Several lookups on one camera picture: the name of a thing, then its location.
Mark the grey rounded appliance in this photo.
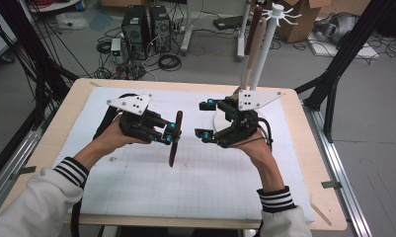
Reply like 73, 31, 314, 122
313, 12, 359, 45

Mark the large cardboard box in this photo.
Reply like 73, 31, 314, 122
251, 0, 323, 43

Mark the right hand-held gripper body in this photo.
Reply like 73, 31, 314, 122
214, 91, 282, 148

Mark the flat black device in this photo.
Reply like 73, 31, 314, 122
212, 15, 251, 31

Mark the person's right hand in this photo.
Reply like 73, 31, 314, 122
232, 129, 276, 173

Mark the left hand-held gripper cable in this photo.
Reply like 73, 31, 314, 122
70, 93, 139, 237

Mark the white foam board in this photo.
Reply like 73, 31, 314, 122
307, 31, 381, 61

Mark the hand-held gripper cable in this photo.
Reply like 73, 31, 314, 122
70, 93, 139, 237
229, 117, 275, 152

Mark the black metal frame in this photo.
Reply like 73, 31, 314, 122
0, 0, 80, 132
293, 0, 396, 143

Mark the person's left hand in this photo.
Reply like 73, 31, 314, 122
94, 115, 149, 159

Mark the right hand-held gripper cable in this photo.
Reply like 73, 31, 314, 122
229, 117, 275, 152

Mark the metal ladle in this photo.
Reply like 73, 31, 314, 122
238, 4, 264, 93

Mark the white-legged desk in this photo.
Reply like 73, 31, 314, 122
180, 0, 253, 63

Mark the round white table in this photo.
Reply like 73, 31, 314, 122
27, 0, 82, 14

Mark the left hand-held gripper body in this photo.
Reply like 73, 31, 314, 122
106, 93, 170, 145

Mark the metal clamp bracket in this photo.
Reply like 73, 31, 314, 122
9, 166, 38, 181
321, 180, 344, 190

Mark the white utensil rack stand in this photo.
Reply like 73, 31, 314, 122
212, 3, 303, 134

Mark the small white power box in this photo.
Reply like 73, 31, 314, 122
110, 38, 122, 57

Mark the clear plastic bag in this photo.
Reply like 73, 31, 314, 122
55, 12, 89, 31

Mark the coiled black cable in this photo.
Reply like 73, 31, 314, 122
157, 52, 183, 72

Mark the aluminium rail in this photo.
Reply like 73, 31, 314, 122
303, 105, 373, 237
0, 126, 43, 215

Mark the brown wooden spoon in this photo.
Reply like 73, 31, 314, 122
168, 110, 184, 168

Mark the black computer tower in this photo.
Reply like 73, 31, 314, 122
120, 4, 151, 61
148, 4, 172, 54

